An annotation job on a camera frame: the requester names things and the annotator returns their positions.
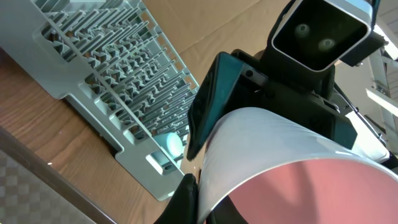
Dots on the pink cup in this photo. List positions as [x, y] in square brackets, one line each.
[277, 171]

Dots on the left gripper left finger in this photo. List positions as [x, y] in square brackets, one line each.
[182, 207]

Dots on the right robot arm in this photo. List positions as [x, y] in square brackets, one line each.
[368, 138]

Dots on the grey dishwasher rack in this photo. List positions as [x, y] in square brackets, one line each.
[112, 62]

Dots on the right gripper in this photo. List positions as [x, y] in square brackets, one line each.
[257, 87]

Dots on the light blue cup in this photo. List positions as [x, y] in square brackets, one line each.
[172, 144]

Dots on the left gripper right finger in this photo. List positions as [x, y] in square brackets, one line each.
[225, 213]

